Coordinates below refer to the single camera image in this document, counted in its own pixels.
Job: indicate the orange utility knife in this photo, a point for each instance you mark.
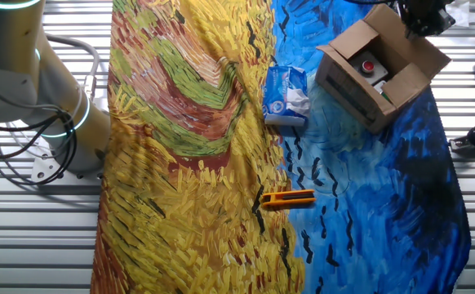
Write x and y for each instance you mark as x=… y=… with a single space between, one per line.
x=286 y=199

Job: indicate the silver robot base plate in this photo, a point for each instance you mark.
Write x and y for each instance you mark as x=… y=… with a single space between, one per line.
x=43 y=167

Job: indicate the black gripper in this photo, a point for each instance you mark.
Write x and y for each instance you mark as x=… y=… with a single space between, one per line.
x=425 y=10

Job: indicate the white crumpled paper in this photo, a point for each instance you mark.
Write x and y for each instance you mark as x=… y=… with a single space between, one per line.
x=468 y=10

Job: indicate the grey box with red button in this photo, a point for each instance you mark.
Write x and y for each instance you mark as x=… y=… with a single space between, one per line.
x=374 y=71

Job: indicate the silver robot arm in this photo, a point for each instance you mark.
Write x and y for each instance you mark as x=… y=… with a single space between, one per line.
x=58 y=94

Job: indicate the yellow and blue painted cloth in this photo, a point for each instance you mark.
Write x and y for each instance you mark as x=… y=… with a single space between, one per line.
x=205 y=183

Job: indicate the blue tissue pack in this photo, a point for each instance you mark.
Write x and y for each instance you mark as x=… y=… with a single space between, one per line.
x=282 y=96

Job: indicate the brown cardboard box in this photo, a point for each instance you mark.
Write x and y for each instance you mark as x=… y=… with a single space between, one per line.
x=409 y=49

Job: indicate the silver bracket with black ties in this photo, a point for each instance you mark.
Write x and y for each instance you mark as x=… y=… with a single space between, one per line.
x=472 y=141

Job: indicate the white box with green button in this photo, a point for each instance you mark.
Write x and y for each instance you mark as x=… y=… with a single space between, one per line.
x=382 y=90

